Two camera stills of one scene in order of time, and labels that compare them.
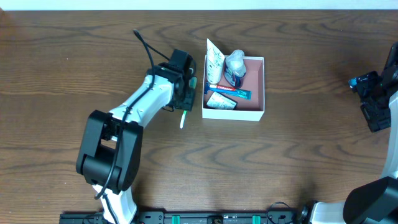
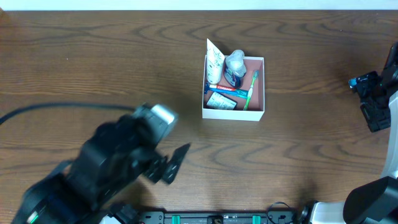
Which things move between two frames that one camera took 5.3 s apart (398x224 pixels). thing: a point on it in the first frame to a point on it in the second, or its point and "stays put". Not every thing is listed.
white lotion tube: x=215 y=61 stays put
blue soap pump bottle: x=234 y=68 stays put
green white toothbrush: x=193 y=81 to x=250 y=91
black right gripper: x=372 y=113 stays put
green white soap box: x=218 y=101 stays put
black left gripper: x=189 y=98 to x=158 y=168
